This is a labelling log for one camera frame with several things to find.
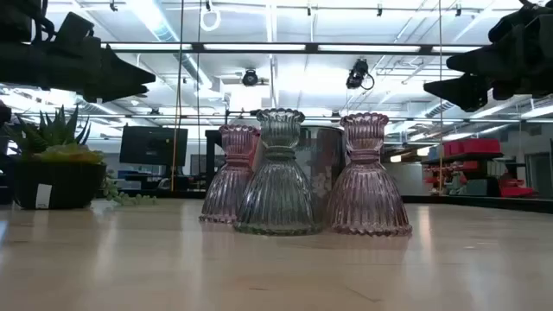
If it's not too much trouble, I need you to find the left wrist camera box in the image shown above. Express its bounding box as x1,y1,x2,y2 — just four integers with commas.
54,11,95,44

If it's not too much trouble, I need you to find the rack with red orange bins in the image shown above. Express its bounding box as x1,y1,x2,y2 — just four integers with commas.
421,137,537,200

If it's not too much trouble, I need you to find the black hanging cable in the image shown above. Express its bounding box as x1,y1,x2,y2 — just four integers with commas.
196,0,203,191

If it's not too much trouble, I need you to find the round black ceiling spotlight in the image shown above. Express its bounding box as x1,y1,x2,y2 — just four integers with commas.
241,68,260,88

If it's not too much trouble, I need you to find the black overhead camera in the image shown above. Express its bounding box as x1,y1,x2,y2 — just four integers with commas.
345,58,376,92

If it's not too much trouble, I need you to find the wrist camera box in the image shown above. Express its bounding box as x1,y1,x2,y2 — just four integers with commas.
487,6,541,44
54,11,95,44

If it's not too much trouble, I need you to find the green ribbed glass candle holder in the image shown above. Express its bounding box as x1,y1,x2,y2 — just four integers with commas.
233,108,323,237

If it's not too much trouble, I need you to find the black table edge frame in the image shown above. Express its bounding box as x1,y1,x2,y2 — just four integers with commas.
400,194,553,215

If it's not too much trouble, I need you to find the green artificial succulent plant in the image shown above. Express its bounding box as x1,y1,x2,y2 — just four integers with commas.
3,105,159,207

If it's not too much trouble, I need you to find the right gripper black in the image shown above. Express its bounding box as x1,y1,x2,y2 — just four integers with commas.
423,3,553,114

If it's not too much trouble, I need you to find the black overhead frame bar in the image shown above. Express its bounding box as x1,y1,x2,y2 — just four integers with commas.
100,41,490,55

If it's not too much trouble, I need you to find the yellow hanging cord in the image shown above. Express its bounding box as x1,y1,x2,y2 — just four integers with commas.
169,0,186,194

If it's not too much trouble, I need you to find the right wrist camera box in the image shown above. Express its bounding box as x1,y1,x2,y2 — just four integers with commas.
487,6,541,44

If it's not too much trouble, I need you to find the silver floral metal tin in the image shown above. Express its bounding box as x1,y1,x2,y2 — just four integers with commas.
251,124,347,217

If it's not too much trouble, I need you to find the white hanging ring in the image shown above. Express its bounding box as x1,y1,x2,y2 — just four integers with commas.
199,7,223,33

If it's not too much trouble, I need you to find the black plant pot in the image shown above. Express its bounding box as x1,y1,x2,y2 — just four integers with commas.
11,161,107,211

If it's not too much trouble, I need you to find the black computer monitor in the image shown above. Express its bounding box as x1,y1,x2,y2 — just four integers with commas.
119,125,189,168

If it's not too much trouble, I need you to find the pink ribbed glass candle holder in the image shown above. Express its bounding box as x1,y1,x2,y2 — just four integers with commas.
327,112,413,238
199,124,261,225

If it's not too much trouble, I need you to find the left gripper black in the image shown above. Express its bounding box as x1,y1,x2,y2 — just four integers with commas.
0,36,156,104

